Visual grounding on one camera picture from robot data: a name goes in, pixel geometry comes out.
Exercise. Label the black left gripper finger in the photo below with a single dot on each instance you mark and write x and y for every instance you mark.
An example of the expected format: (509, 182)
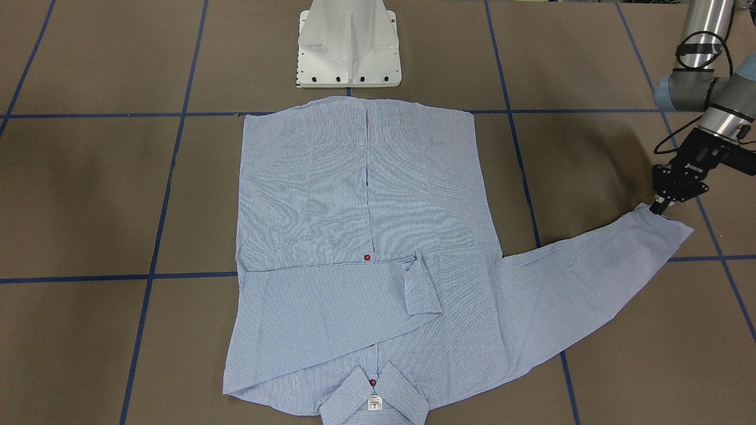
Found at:
(656, 208)
(663, 203)

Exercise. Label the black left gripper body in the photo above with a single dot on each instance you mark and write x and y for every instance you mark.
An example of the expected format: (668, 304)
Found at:
(692, 154)

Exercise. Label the light blue striped shirt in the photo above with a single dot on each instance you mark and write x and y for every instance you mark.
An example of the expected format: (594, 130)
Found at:
(372, 285)

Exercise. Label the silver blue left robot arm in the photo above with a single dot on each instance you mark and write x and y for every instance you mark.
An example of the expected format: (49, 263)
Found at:
(705, 80)

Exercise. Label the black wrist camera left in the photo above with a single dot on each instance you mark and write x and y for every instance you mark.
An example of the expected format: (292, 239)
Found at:
(740, 159)

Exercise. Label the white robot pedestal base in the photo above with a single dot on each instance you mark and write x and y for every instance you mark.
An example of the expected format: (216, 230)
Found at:
(348, 44)

